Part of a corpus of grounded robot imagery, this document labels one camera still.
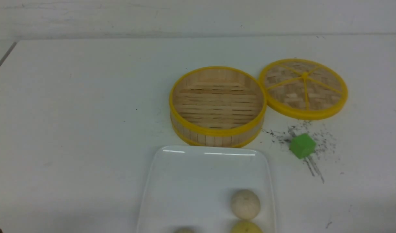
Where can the white steamed bun front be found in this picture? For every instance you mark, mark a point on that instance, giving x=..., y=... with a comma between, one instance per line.
x=245, y=204

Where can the white steamed bun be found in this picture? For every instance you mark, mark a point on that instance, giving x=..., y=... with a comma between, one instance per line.
x=245, y=204
x=184, y=230

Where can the green cube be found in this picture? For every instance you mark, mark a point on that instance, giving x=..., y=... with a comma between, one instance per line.
x=302, y=146

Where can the bamboo steamer basket yellow rim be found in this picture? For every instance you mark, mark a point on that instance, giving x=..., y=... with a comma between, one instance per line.
x=217, y=106

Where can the yellow steamed bun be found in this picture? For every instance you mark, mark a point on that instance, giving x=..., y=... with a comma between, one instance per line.
x=245, y=227

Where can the woven bamboo steamer lid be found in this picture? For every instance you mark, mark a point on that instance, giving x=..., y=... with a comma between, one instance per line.
x=303, y=89

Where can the white rectangular plate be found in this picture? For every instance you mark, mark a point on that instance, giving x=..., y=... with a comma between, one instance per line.
x=192, y=187

